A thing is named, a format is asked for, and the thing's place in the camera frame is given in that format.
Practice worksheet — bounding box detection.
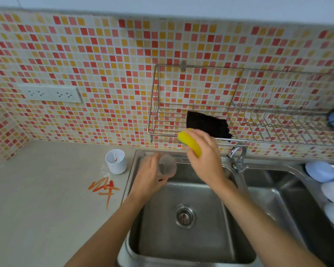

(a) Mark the person's right hand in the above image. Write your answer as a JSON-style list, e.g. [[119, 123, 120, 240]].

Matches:
[[185, 129, 229, 190]]

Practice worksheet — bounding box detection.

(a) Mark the person's left hand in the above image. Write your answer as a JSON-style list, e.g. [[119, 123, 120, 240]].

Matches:
[[130, 153, 169, 202]]

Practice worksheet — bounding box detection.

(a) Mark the yellow sponge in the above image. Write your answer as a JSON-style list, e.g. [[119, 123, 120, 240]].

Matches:
[[178, 128, 202, 158]]

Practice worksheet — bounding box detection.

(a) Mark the translucent plastic cup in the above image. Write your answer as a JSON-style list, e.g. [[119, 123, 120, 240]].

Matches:
[[158, 154, 177, 181]]

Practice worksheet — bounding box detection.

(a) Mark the person's right forearm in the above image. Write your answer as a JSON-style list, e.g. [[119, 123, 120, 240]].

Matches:
[[218, 178, 327, 267]]

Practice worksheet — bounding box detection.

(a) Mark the person's left forearm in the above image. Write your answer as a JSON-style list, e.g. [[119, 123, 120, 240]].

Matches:
[[63, 192, 146, 267]]

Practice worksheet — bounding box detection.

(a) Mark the black cloth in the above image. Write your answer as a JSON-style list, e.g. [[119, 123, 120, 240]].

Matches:
[[186, 111, 233, 143]]

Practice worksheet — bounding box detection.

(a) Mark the chrome faucet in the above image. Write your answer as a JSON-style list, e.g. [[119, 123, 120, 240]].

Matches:
[[227, 144, 249, 173]]

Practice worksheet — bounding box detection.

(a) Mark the metal sink drain strainer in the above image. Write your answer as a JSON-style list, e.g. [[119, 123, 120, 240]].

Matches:
[[174, 204, 197, 229]]

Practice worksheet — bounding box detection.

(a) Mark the white cup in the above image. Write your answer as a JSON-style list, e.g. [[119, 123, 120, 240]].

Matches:
[[105, 149, 128, 175]]

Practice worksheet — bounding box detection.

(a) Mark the orange sauce smear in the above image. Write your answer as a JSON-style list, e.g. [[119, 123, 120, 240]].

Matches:
[[88, 177, 121, 210]]

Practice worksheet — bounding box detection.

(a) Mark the stainless steel double sink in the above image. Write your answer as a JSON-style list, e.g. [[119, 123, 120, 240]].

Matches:
[[116, 149, 334, 267]]

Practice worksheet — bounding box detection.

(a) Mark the white power socket strip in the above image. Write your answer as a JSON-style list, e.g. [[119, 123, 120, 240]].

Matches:
[[18, 83, 83, 103]]

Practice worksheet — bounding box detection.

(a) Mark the metal wire dish rack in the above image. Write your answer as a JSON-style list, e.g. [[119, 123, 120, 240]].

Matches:
[[147, 63, 334, 150]]

